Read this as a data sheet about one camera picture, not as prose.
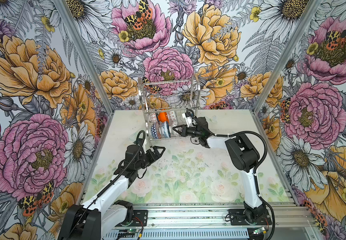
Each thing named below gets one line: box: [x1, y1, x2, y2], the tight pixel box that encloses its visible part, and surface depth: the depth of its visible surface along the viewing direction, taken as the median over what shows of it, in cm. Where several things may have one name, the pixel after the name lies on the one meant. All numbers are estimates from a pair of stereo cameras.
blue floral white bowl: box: [161, 121, 171, 138], surface depth 96 cm
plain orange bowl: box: [158, 112, 170, 123], surface depth 104 cm
